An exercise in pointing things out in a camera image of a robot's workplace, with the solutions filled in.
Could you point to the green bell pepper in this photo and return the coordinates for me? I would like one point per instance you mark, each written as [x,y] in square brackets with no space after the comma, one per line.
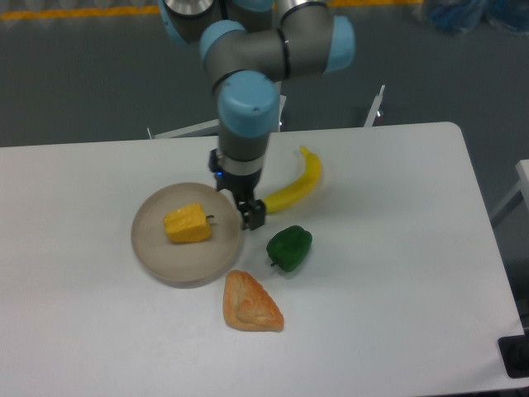
[289,247]

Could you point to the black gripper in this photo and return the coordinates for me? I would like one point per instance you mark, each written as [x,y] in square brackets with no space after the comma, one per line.
[240,178]

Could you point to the yellow bell pepper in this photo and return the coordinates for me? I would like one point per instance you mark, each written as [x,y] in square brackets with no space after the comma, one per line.
[187,224]

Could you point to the black device at table edge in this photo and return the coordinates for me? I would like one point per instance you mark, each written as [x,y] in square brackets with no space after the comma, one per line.
[514,352]

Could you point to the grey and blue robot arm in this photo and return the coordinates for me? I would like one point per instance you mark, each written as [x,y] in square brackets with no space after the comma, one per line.
[247,48]

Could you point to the yellow banana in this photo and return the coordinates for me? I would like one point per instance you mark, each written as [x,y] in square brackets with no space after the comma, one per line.
[299,188]

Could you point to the beige round plate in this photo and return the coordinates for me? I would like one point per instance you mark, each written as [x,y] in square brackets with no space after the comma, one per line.
[186,263]

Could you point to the white furniture edge at right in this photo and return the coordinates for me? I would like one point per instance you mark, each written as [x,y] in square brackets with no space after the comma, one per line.
[515,196]

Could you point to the white metal frame bar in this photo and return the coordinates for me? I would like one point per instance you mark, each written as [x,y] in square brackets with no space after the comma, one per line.
[375,113]

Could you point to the golden triangular pastry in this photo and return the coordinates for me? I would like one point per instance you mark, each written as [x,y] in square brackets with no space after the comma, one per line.
[247,306]

